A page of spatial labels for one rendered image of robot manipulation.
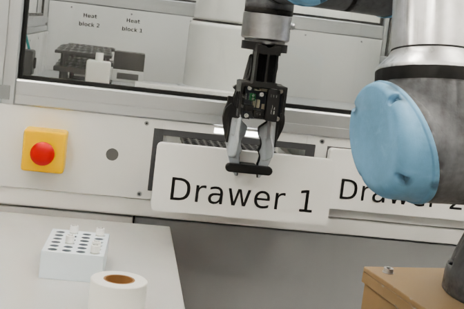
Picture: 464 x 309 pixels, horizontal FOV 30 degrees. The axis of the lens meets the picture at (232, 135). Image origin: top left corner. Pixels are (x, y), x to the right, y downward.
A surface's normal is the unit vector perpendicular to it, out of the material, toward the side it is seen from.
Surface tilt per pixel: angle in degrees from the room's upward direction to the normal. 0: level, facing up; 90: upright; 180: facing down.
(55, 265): 90
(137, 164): 90
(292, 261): 90
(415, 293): 2
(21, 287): 0
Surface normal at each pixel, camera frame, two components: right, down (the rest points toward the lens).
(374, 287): -0.93, -0.07
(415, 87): -0.47, -0.10
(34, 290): 0.12, -0.99
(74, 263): 0.08, 0.14
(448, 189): 0.21, 0.67
